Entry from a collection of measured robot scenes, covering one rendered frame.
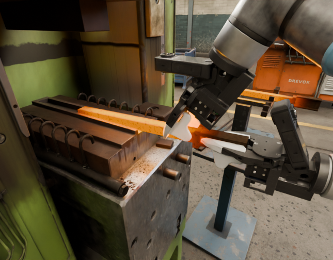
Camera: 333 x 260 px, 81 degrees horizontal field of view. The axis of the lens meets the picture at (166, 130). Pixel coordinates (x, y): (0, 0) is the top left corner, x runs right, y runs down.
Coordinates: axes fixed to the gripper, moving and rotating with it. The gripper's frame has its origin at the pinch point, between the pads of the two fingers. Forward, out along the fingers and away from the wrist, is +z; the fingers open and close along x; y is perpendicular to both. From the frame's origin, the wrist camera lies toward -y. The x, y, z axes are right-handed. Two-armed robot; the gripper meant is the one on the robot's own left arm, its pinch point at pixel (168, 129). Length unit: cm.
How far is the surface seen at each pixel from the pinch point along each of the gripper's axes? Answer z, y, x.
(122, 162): 9.7, -3.3, -8.3
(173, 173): 10.7, 7.5, 0.5
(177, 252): 67, 34, 15
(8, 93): 0.8, -23.7, -19.4
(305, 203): 59, 104, 108
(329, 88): 16, 122, 357
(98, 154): 7.9, -7.7, -12.1
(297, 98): -9, 27, 54
